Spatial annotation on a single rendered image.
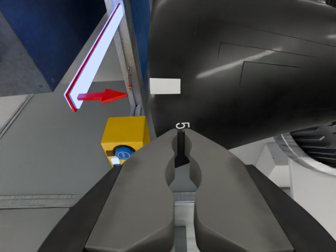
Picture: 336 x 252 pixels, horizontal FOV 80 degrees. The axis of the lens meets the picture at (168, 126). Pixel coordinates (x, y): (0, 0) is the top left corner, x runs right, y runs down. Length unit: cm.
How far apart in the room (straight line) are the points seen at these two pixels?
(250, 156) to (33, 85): 80
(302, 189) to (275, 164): 32
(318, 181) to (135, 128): 41
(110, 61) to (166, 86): 140
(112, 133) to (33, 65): 21
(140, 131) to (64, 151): 79
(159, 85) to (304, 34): 14
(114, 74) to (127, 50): 110
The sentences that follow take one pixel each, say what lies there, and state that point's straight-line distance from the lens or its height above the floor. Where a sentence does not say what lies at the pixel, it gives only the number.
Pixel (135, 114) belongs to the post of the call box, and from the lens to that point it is 64.
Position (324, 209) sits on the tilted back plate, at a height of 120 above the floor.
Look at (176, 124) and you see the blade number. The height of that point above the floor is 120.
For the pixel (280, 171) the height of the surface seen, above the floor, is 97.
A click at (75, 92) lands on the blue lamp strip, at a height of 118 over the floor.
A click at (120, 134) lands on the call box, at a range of 49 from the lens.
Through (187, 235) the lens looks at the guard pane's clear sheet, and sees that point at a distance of 89.
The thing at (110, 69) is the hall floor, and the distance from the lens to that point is 165.
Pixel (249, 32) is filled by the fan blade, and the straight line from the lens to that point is 21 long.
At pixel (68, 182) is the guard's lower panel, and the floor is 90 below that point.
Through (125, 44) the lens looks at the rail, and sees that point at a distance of 56.
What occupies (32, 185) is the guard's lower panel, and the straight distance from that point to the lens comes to 118.
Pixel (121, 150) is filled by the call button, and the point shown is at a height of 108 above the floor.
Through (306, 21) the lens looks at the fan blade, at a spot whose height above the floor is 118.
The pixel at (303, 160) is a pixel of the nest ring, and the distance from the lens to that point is 47.
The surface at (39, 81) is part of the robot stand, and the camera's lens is 52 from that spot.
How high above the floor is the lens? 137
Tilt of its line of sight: 44 degrees down
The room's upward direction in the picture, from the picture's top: 180 degrees counter-clockwise
